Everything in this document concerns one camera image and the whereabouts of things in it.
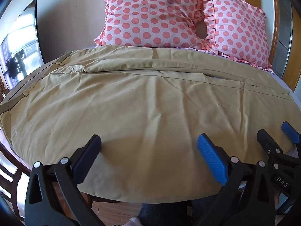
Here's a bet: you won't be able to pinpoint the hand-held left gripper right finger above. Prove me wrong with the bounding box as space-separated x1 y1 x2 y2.
197 133 279 226

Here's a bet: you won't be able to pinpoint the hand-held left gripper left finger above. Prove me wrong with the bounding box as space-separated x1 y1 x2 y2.
25 134 107 226

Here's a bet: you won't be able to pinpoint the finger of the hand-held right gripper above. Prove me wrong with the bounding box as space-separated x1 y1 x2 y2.
256 129 283 156
281 121 301 147

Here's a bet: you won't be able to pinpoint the tan pants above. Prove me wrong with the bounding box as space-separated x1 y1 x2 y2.
0 46 301 204

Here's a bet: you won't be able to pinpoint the lavender bed sheet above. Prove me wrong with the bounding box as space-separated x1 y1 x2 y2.
268 69 297 100

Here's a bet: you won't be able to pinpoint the person's leg in jeans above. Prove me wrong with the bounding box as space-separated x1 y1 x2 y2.
136 200 190 226
190 193 225 220

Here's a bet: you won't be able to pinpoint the wooden headboard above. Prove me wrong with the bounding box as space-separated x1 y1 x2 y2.
242 0 299 93

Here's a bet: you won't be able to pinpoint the pink polka dot pillow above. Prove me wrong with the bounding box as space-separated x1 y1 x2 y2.
93 0 208 50
199 0 274 72

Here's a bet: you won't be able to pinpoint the dark wooden bed frame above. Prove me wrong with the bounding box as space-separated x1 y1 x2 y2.
0 141 32 222

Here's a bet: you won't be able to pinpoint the wall mirror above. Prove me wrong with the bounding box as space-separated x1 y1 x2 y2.
0 0 46 86

